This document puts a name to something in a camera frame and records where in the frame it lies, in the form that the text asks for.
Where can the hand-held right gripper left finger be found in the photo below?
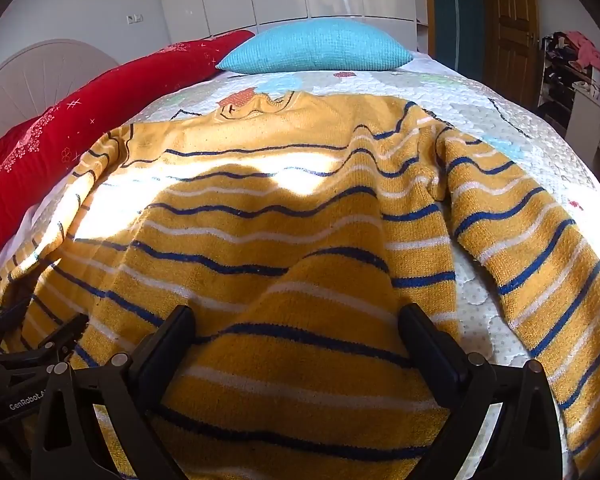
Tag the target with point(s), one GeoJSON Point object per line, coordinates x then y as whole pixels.
{"type": "Point", "coordinates": [166, 355]}

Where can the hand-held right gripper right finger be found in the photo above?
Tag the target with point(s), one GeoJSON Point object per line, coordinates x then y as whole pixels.
{"type": "Point", "coordinates": [430, 347]}

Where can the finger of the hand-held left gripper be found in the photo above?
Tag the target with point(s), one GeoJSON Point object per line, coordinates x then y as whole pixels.
{"type": "Point", "coordinates": [55, 339]}
{"type": "Point", "coordinates": [2, 322]}

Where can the yellow blue-striped towel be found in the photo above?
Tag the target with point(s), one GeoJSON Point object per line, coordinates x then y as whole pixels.
{"type": "Point", "coordinates": [290, 240]}

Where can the long red pillow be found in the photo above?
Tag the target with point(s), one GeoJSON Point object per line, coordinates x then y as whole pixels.
{"type": "Point", "coordinates": [80, 130]}

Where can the quilted heart-pattern bedspread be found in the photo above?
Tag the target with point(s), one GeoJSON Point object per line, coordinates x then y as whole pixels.
{"type": "Point", "coordinates": [520, 125]}

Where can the beige padded headboard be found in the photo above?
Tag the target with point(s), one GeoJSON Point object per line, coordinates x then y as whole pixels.
{"type": "Point", "coordinates": [35, 80]}

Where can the white shelf unit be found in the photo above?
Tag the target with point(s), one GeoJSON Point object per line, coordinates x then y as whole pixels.
{"type": "Point", "coordinates": [587, 125]}

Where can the cluttered storage shelf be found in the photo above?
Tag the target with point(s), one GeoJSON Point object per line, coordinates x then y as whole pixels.
{"type": "Point", "coordinates": [562, 85]}

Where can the blue pillow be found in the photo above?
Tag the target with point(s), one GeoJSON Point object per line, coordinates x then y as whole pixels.
{"type": "Point", "coordinates": [315, 45]}

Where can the wooden door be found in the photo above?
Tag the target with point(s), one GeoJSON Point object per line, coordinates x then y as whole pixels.
{"type": "Point", "coordinates": [510, 25]}

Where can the pink cloth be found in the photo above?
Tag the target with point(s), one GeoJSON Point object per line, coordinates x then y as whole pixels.
{"type": "Point", "coordinates": [586, 50]}

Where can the wall socket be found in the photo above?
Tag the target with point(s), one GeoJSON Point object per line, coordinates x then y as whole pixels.
{"type": "Point", "coordinates": [135, 18]}

